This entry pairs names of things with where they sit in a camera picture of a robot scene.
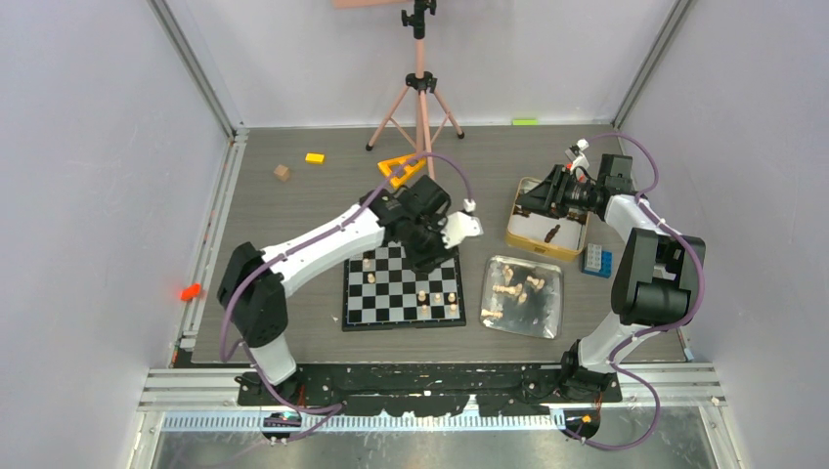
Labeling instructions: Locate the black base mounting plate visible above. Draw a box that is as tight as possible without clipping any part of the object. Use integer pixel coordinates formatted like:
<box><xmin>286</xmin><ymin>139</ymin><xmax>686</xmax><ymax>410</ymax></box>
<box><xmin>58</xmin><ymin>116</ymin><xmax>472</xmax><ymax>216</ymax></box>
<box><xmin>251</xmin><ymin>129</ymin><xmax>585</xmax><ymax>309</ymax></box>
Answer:
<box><xmin>235</xmin><ymin>362</ymin><xmax>622</xmax><ymax>417</ymax></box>

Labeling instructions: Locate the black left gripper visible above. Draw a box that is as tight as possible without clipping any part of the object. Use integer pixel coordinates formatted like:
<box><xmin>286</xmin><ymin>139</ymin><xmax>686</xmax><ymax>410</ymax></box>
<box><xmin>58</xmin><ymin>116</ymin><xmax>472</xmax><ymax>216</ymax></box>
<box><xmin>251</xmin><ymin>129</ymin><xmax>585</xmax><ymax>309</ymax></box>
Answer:
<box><xmin>403</xmin><ymin>214</ymin><xmax>458</xmax><ymax>273</ymax></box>

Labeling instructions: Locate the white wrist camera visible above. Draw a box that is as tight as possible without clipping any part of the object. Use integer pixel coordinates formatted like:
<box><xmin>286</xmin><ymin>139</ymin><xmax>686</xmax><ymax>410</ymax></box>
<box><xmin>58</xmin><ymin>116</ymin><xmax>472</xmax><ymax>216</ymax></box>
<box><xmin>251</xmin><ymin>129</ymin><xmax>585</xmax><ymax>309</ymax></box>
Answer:
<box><xmin>565</xmin><ymin>139</ymin><xmax>589</xmax><ymax>171</ymax></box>
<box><xmin>440</xmin><ymin>198</ymin><xmax>484</xmax><ymax>249</ymax></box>

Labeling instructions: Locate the small brown wooden cube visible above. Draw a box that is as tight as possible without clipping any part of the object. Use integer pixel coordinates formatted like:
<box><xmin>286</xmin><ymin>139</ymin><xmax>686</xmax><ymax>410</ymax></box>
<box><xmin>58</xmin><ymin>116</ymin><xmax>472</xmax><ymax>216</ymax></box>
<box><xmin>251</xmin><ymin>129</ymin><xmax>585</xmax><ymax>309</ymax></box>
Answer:
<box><xmin>273</xmin><ymin>164</ymin><xmax>291</xmax><ymax>182</ymax></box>

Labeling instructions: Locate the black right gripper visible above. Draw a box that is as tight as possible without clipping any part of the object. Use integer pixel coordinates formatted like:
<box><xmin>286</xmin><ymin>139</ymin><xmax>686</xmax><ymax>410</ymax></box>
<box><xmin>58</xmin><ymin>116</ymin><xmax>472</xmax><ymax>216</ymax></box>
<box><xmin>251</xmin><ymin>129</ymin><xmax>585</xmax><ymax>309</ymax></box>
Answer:
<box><xmin>516</xmin><ymin>164</ymin><xmax>602</xmax><ymax>220</ymax></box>

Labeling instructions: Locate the pink camera tripod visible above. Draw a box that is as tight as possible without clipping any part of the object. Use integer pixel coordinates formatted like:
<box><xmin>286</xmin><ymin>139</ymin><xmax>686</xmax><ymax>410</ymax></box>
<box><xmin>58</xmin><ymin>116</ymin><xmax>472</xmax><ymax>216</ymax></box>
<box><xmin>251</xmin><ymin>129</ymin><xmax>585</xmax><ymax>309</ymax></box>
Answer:
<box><xmin>366</xmin><ymin>0</ymin><xmax>465</xmax><ymax>154</ymax></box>

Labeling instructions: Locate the yellow triangular frame block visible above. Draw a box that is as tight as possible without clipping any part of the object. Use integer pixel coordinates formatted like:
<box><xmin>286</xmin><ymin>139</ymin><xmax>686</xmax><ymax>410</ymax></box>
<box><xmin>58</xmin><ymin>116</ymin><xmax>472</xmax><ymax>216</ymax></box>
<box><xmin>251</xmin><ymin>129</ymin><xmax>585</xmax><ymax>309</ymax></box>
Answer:
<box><xmin>377</xmin><ymin>153</ymin><xmax>426</xmax><ymax>190</ymax></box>

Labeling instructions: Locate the silver metal tray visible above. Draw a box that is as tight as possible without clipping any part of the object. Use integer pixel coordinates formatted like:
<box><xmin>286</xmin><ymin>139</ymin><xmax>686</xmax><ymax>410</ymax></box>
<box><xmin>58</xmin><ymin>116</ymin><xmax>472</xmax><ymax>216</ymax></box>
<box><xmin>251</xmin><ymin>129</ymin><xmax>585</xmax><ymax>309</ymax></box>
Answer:
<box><xmin>479</xmin><ymin>255</ymin><xmax>563</xmax><ymax>340</ymax></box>

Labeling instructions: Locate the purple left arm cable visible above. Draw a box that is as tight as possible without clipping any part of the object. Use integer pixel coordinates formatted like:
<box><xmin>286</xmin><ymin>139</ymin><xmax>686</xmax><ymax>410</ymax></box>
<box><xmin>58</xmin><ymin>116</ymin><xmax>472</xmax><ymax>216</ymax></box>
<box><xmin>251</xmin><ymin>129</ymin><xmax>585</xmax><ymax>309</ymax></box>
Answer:
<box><xmin>218</xmin><ymin>152</ymin><xmax>477</xmax><ymax>443</ymax></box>

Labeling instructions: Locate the yellow tin box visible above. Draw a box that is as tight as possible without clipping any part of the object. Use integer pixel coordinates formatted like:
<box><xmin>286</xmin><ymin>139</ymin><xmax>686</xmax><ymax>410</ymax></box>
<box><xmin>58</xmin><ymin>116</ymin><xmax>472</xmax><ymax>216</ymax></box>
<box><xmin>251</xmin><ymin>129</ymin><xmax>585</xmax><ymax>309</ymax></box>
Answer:
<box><xmin>504</xmin><ymin>202</ymin><xmax>589</xmax><ymax>262</ymax></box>

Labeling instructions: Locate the orange red clip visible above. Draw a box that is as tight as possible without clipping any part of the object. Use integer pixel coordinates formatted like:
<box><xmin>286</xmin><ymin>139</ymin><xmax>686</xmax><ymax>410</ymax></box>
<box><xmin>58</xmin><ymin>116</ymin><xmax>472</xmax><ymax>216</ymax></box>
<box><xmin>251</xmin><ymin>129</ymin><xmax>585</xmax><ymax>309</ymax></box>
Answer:
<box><xmin>179</xmin><ymin>283</ymin><xmax>201</xmax><ymax>302</ymax></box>

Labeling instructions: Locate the dark piece in tin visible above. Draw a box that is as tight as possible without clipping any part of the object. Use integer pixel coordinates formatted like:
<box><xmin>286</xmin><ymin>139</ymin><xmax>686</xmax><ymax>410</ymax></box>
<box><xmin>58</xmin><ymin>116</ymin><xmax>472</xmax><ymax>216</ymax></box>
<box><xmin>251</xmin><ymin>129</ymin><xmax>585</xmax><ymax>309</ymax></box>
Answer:
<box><xmin>545</xmin><ymin>224</ymin><xmax>561</xmax><ymax>243</ymax></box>

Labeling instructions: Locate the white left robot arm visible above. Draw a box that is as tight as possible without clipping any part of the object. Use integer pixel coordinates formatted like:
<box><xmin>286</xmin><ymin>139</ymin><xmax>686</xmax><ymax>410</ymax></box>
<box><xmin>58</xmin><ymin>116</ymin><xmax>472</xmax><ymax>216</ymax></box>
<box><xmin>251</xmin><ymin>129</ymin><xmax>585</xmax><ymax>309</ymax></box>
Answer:
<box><xmin>216</xmin><ymin>176</ymin><xmax>457</xmax><ymax>405</ymax></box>

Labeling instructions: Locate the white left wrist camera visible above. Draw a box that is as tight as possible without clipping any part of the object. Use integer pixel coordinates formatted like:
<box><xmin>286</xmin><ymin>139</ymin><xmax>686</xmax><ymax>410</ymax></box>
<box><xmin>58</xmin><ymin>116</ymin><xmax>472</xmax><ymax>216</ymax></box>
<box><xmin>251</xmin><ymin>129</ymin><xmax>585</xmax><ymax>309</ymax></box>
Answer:
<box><xmin>440</xmin><ymin>198</ymin><xmax>484</xmax><ymax>249</ymax></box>

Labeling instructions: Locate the blue lego brick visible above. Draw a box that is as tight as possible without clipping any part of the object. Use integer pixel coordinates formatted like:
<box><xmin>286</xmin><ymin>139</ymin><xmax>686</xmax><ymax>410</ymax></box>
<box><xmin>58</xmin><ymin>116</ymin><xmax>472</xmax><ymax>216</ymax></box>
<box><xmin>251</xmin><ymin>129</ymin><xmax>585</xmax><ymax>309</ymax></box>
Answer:
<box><xmin>581</xmin><ymin>243</ymin><xmax>613</xmax><ymax>278</ymax></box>

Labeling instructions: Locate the small yellow block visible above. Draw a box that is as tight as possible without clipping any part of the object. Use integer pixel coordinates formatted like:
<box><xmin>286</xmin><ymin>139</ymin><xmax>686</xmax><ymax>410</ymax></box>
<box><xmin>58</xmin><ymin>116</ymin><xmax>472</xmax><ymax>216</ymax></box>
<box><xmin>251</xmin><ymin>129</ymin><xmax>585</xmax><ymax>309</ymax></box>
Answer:
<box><xmin>305</xmin><ymin>152</ymin><xmax>326</xmax><ymax>165</ymax></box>

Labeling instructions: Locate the black white chess board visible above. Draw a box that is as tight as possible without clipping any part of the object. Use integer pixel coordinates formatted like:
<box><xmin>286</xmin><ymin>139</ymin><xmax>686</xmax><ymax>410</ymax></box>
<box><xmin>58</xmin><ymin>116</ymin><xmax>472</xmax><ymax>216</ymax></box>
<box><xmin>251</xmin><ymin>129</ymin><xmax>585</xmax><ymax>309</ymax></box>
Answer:
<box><xmin>341</xmin><ymin>243</ymin><xmax>466</xmax><ymax>332</ymax></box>

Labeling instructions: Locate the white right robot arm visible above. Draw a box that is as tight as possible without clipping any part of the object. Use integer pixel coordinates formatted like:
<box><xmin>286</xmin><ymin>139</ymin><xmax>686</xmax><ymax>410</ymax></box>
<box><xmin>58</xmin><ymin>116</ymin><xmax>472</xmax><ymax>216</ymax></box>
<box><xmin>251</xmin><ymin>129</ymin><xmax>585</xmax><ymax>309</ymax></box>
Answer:
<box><xmin>516</xmin><ymin>154</ymin><xmax>706</xmax><ymax>402</ymax></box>

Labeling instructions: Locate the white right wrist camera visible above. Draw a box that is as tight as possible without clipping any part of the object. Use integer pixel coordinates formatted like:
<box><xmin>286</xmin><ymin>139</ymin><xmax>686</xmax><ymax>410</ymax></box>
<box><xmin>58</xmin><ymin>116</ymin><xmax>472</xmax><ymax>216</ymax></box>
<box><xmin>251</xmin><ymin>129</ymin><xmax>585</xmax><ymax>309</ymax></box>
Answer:
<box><xmin>565</xmin><ymin>139</ymin><xmax>589</xmax><ymax>171</ymax></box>

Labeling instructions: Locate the light piece on tray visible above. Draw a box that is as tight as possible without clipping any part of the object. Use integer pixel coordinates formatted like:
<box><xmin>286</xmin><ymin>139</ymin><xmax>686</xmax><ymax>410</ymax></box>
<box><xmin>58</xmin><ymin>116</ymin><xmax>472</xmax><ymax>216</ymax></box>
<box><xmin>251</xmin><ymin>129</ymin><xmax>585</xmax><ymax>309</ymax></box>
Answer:
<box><xmin>492</xmin><ymin>284</ymin><xmax>523</xmax><ymax>296</ymax></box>

